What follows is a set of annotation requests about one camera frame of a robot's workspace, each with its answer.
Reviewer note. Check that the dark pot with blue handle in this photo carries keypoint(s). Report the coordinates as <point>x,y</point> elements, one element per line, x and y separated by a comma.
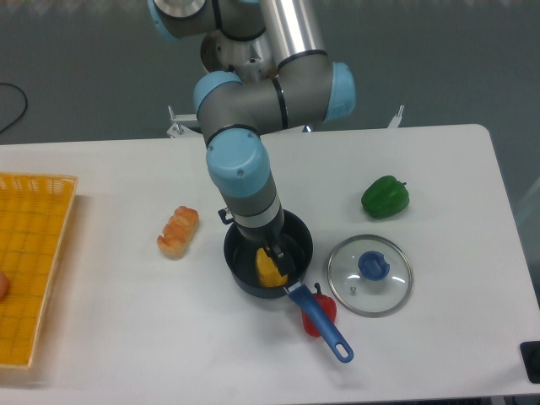
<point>240,256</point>

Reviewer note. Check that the orange object at left edge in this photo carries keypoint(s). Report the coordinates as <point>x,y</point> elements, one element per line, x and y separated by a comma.
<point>2,286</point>

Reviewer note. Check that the black device at table edge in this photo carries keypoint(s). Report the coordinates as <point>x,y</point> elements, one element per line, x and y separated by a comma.
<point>530,353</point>

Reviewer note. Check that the yellow toy bell pepper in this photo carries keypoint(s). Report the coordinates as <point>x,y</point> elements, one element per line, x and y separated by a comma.
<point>267,272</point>

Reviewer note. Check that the orange toy bread loaf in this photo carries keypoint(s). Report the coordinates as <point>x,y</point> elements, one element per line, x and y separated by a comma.
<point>178,232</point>

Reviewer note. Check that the red toy bell pepper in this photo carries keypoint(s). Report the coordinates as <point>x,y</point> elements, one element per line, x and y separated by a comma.
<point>329,307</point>

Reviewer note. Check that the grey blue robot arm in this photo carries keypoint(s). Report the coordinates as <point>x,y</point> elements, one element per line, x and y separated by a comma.
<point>237,161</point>

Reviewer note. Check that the yellow woven basket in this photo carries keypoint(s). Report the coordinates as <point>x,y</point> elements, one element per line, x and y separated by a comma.
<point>35,210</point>

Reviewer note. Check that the glass lid with blue knob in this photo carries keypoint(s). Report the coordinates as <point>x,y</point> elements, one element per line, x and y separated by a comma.
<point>370,275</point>

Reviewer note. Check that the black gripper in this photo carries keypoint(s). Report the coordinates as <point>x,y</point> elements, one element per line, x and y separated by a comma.
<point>268,236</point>

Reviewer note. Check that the green toy bell pepper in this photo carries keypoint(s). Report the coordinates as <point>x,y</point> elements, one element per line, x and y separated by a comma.
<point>385,197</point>

